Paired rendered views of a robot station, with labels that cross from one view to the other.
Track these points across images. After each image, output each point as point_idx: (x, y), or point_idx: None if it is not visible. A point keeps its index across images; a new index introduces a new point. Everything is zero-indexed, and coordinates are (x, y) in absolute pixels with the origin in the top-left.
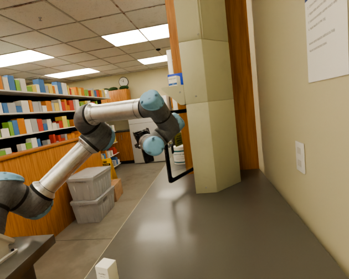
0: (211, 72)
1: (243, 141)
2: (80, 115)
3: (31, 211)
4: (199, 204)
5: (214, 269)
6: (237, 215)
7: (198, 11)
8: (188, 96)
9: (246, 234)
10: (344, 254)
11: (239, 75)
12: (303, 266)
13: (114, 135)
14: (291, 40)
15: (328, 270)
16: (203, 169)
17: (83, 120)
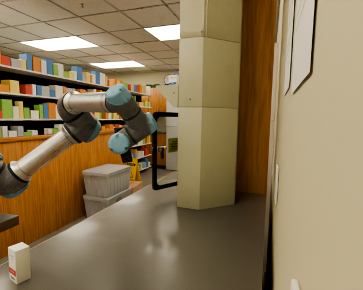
0: (212, 75)
1: (252, 160)
2: (60, 102)
3: (3, 188)
4: (170, 217)
5: (128, 282)
6: (198, 237)
7: (204, 6)
8: (181, 98)
9: (190, 258)
10: None
11: (257, 83)
12: None
13: (98, 129)
14: (285, 45)
15: None
16: (188, 180)
17: (62, 107)
